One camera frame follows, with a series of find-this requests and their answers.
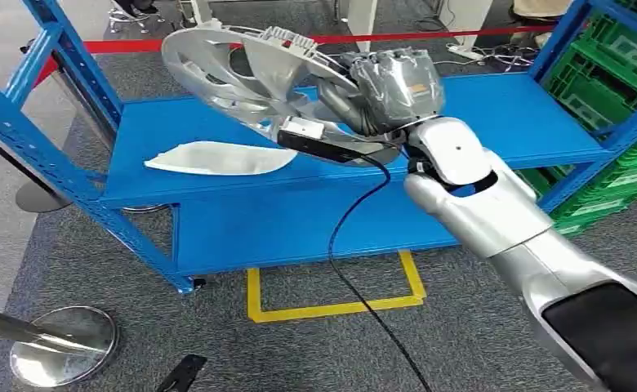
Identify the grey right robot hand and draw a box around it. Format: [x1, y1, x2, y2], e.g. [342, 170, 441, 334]
[315, 47, 446, 139]

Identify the silver wheel hubcap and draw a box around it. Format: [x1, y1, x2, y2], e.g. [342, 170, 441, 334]
[161, 24, 406, 167]

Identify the white power strip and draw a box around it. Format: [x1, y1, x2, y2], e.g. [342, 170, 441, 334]
[446, 42, 485, 61]

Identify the white table leg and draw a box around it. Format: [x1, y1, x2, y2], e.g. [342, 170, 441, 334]
[439, 0, 494, 47]
[346, 0, 378, 38]

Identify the blue metal shelf rack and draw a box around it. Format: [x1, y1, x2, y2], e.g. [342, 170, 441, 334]
[0, 0, 637, 295]

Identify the white plastic trim part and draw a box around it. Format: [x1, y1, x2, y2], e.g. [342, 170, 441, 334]
[144, 140, 299, 177]

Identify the red barrier belt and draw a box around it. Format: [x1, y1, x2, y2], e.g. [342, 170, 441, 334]
[0, 54, 61, 140]
[82, 24, 559, 56]

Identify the black stanchion with grey base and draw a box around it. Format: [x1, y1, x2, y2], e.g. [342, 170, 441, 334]
[0, 132, 74, 214]

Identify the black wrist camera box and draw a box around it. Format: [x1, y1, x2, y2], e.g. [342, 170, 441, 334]
[276, 116, 406, 167]

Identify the black camera cable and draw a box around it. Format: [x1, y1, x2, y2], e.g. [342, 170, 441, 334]
[326, 154, 434, 392]

